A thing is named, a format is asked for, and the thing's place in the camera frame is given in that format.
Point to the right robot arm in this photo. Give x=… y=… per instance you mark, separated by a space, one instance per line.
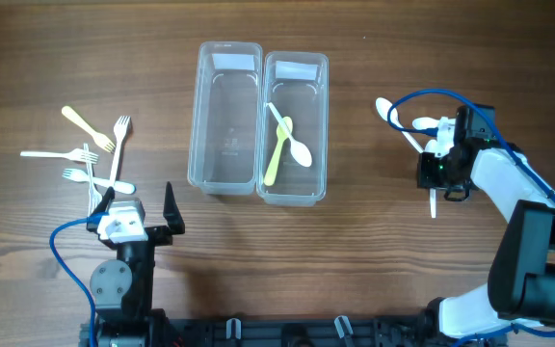
x=520 y=291

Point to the white fork pointing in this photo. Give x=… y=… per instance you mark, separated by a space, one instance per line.
x=77 y=155

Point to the right clear plastic container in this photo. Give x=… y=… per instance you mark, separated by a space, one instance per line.
x=297 y=84

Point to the clear plastic fork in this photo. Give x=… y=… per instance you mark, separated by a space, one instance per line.
x=95 y=197

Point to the white fork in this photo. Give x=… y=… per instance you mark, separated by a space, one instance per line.
x=121 y=128

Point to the light blue plastic fork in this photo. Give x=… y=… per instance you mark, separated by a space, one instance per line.
x=80 y=176

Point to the yellow plastic spoon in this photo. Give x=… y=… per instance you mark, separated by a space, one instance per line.
x=272 y=170

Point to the white spoon vertical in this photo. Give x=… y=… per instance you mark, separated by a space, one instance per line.
x=432 y=205

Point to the left clear plastic container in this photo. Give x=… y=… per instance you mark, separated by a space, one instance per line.
x=226 y=107

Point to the clear plastic container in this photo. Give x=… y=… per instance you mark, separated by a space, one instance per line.
x=297 y=84
x=226 y=107

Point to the yellow plastic fork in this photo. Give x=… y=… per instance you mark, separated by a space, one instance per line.
x=99 y=138

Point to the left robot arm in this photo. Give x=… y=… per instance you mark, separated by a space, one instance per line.
x=122 y=288

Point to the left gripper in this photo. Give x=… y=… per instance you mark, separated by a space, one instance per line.
x=155 y=234

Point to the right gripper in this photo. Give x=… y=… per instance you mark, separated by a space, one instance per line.
x=432 y=172

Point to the white spoon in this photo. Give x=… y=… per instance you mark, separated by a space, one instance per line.
x=298 y=150
x=383 y=105
x=425 y=123

